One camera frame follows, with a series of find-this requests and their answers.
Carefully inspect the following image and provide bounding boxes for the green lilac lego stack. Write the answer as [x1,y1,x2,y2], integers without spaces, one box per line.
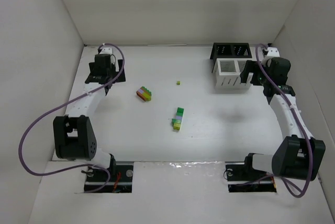
[171,107,184,131]

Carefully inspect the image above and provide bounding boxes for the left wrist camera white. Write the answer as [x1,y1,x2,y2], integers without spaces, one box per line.
[100,47,113,55]

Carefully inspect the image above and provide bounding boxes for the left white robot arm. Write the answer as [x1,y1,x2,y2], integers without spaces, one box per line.
[53,48,123,175]

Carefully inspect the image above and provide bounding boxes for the black slotted container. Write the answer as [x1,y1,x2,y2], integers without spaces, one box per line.
[210,42,252,73]

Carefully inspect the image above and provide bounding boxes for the white slotted container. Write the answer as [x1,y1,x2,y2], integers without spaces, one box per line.
[212,58,252,90]

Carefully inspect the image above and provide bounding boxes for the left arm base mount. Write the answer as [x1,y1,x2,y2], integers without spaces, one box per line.
[81,163,134,193]

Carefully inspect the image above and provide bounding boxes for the orange green lego stack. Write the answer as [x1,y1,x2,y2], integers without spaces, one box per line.
[136,86,152,102]

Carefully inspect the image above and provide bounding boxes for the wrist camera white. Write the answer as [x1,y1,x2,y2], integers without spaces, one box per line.
[100,47,113,55]
[263,47,280,58]

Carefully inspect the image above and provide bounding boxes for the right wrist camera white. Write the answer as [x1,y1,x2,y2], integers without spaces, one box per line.
[263,47,280,58]

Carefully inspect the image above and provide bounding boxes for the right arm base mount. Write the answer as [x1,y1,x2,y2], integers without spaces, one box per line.
[224,162,277,193]

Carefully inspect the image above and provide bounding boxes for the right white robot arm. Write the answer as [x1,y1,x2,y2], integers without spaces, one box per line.
[240,57,326,181]

